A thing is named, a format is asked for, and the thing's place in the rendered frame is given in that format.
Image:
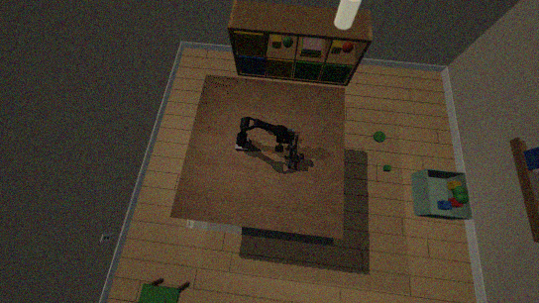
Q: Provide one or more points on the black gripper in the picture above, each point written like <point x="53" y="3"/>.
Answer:
<point x="279" y="148"/>

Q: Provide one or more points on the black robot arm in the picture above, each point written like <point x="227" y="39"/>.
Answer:
<point x="279" y="131"/>

